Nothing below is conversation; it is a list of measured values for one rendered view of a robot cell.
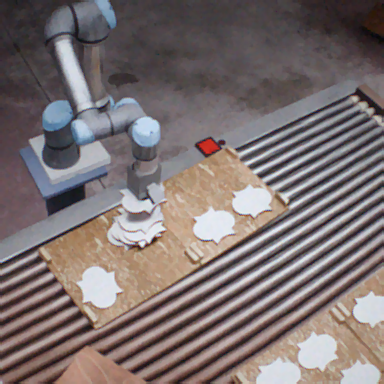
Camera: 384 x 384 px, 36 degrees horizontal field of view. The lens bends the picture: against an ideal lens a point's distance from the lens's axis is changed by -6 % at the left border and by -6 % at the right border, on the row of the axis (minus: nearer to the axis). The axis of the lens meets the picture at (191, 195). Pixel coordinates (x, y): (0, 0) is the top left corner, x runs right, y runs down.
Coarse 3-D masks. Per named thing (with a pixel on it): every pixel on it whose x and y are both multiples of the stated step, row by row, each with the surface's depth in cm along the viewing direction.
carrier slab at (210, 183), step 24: (192, 168) 224; (216, 168) 225; (240, 168) 226; (168, 192) 216; (192, 192) 217; (216, 192) 218; (168, 216) 209; (192, 216) 210; (240, 216) 212; (264, 216) 213; (192, 240) 204; (240, 240) 206
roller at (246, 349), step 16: (352, 272) 203; (336, 288) 198; (304, 304) 194; (320, 304) 195; (288, 320) 189; (256, 336) 185; (272, 336) 186; (240, 352) 180; (208, 368) 176; (224, 368) 177
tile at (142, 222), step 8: (120, 216) 199; (128, 216) 199; (136, 216) 200; (144, 216) 200; (152, 216) 200; (120, 224) 197; (128, 224) 197; (136, 224) 198; (144, 224) 198; (152, 224) 199; (144, 232) 197
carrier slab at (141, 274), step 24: (72, 240) 199; (96, 240) 200; (168, 240) 203; (72, 264) 193; (96, 264) 194; (120, 264) 195; (144, 264) 196; (168, 264) 197; (192, 264) 198; (72, 288) 188; (120, 288) 190; (144, 288) 190; (96, 312) 183; (120, 312) 184
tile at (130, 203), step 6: (162, 186) 197; (120, 192) 195; (126, 192) 194; (126, 198) 193; (132, 198) 193; (126, 204) 191; (132, 204) 191; (138, 204) 192; (144, 204) 192; (150, 204) 192; (156, 204) 192; (126, 210) 190; (132, 210) 190; (138, 210) 190; (144, 210) 191; (150, 210) 190
